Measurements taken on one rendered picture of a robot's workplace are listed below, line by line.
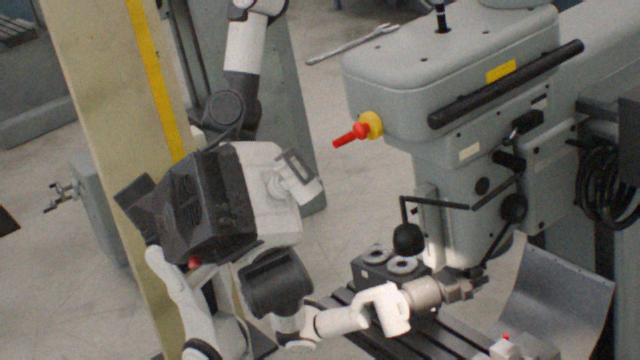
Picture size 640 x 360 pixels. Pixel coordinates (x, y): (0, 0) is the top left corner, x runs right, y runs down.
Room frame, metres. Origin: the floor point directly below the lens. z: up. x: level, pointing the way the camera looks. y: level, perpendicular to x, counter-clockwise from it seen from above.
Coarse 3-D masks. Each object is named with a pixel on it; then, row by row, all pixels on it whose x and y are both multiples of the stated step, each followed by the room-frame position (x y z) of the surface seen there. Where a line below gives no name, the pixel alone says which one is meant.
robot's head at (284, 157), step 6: (288, 150) 1.68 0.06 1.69; (294, 150) 1.69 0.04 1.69; (282, 156) 1.67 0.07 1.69; (288, 156) 1.67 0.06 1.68; (300, 156) 1.68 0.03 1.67; (276, 162) 1.70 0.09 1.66; (282, 162) 1.68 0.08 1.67; (288, 162) 1.67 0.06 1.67; (300, 162) 1.68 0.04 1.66; (294, 168) 1.66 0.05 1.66; (306, 168) 1.67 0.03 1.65; (300, 174) 1.66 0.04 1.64; (312, 174) 1.67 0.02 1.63; (300, 180) 1.65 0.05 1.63; (306, 180) 1.65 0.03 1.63
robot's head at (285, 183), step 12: (276, 168) 1.69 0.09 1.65; (288, 168) 1.68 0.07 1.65; (300, 168) 1.69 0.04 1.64; (276, 180) 1.71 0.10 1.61; (288, 180) 1.68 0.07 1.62; (312, 180) 1.67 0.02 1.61; (276, 192) 1.70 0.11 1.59; (288, 192) 1.70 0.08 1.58; (300, 192) 1.66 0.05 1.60; (312, 192) 1.65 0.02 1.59; (300, 204) 1.66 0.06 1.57
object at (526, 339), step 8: (520, 336) 1.73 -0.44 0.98; (528, 336) 1.73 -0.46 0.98; (520, 344) 1.66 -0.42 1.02; (528, 344) 1.69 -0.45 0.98; (536, 344) 1.69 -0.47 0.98; (544, 344) 1.68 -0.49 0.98; (520, 352) 1.62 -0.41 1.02; (528, 352) 1.62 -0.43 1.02; (536, 352) 1.66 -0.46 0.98; (544, 352) 1.65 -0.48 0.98; (552, 352) 1.64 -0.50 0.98
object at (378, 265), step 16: (368, 256) 2.07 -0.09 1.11; (384, 256) 2.05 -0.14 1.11; (352, 272) 2.07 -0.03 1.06; (368, 272) 2.02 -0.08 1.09; (384, 272) 1.99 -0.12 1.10; (400, 272) 1.95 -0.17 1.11; (416, 272) 1.95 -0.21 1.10; (432, 272) 1.98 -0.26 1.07; (368, 288) 2.03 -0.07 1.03; (400, 288) 1.92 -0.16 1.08; (416, 320) 1.92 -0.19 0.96
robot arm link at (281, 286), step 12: (288, 264) 1.60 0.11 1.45; (264, 276) 1.58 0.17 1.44; (276, 276) 1.58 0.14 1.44; (288, 276) 1.57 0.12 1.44; (252, 288) 1.56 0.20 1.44; (264, 288) 1.55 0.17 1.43; (276, 288) 1.55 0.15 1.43; (288, 288) 1.56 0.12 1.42; (300, 288) 1.56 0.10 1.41; (264, 300) 1.54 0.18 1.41; (276, 300) 1.54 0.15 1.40; (288, 300) 1.55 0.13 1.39; (300, 300) 1.60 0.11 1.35; (264, 312) 1.54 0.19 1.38; (276, 312) 1.60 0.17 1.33; (288, 312) 1.59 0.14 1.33
